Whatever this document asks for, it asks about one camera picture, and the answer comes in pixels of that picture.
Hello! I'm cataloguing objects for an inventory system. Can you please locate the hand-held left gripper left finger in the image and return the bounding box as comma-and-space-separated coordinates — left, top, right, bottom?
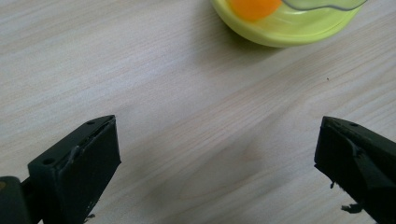
27, 114, 122, 224

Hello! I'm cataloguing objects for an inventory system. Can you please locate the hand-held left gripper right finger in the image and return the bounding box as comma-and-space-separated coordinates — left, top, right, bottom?
313, 116, 396, 224

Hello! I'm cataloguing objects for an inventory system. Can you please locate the yellow-green plastic bowl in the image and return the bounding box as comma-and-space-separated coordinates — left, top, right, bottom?
210, 0, 364, 49

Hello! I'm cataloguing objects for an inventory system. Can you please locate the orange ball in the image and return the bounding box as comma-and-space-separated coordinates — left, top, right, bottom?
229, 0, 283, 22

